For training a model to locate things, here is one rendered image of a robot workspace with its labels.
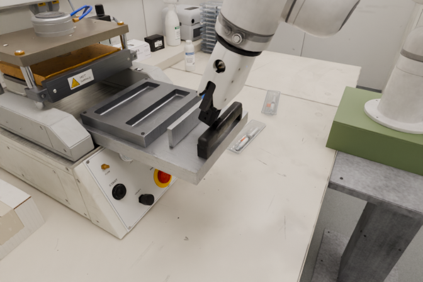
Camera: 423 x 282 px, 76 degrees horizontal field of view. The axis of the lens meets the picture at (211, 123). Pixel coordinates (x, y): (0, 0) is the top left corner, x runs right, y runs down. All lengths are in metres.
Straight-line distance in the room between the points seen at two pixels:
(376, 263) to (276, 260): 0.76
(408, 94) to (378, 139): 0.14
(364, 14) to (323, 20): 2.58
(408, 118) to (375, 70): 2.14
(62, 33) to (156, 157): 0.36
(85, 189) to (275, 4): 0.47
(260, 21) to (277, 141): 0.57
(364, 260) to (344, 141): 0.59
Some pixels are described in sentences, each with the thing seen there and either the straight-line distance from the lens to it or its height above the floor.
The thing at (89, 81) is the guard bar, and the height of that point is 1.02.
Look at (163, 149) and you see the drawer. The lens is 0.49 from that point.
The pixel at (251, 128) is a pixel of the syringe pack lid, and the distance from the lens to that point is 0.90.
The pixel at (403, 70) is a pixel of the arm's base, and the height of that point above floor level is 0.99.
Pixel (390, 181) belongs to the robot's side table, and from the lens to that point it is 0.87.
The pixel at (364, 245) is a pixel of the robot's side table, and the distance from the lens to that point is 1.27.
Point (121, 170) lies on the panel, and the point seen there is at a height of 0.86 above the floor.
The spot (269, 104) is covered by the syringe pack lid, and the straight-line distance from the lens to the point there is 1.04.
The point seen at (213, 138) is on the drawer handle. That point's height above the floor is 1.00.
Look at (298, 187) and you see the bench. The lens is 0.75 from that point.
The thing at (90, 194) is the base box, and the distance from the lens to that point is 0.60.
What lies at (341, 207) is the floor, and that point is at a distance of 1.81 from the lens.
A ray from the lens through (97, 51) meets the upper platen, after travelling 0.73.
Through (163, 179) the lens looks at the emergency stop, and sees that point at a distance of 0.69.
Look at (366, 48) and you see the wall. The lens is 2.99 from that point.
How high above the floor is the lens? 1.27
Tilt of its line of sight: 33 degrees down
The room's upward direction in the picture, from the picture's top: straight up
